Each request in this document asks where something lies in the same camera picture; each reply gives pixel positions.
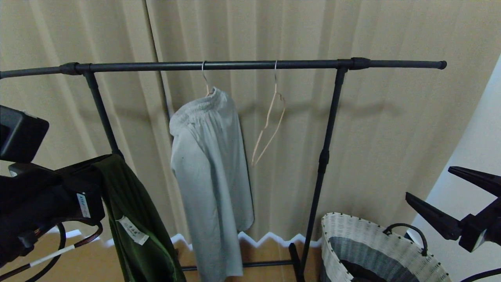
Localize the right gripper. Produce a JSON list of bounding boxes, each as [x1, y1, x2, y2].
[[405, 166, 501, 253]]

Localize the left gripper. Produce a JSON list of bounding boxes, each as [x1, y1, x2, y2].
[[54, 154, 120, 228]]

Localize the green garment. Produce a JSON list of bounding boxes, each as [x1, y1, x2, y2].
[[92, 154, 187, 282]]

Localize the pale grey shorts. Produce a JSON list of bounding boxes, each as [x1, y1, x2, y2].
[[169, 87, 255, 282]]

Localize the pink clothes hanger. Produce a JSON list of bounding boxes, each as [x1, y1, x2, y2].
[[252, 60, 287, 168], [201, 60, 212, 97]]

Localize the white laundry basket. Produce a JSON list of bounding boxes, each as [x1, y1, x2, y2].
[[320, 212, 452, 282]]

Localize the black clothes rack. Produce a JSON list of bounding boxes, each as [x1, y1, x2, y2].
[[0, 57, 448, 282]]

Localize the beige curtain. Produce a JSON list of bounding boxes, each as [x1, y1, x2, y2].
[[0, 0, 501, 251]]

